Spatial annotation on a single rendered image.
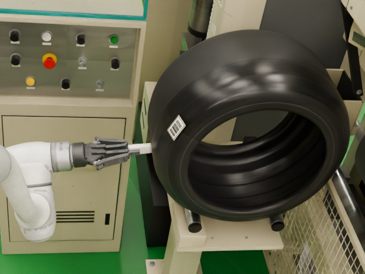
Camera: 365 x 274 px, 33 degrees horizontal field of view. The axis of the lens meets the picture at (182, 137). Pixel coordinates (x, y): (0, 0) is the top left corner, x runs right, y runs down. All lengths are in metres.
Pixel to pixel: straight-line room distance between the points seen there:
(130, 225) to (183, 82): 1.54
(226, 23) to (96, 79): 0.65
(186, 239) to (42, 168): 0.52
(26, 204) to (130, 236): 1.49
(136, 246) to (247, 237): 1.05
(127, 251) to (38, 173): 1.29
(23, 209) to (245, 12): 0.88
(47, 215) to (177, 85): 0.52
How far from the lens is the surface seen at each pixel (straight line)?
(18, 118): 2.41
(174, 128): 1.67
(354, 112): 2.20
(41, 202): 1.79
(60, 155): 1.81
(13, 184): 1.57
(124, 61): 2.31
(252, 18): 1.93
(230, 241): 2.09
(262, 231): 2.15
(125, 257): 3.01
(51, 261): 2.98
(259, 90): 1.63
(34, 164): 1.81
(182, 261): 2.71
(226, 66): 1.67
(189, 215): 1.98
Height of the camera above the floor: 2.36
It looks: 40 degrees down
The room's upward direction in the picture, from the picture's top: 11 degrees clockwise
